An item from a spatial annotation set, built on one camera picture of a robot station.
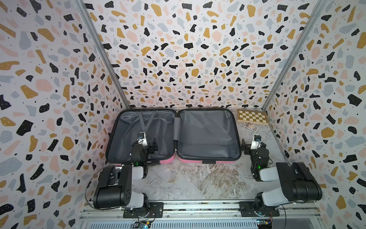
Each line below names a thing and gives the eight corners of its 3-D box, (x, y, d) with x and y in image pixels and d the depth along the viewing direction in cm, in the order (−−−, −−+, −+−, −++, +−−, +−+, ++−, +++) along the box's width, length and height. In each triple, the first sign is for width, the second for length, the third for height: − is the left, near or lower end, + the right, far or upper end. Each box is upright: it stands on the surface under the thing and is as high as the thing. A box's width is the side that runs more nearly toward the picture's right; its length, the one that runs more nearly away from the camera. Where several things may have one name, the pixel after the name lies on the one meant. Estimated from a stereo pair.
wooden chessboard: (236, 121, 115) (237, 120, 113) (235, 110, 123) (236, 108, 121) (269, 125, 113) (270, 123, 111) (266, 113, 121) (267, 111, 119)
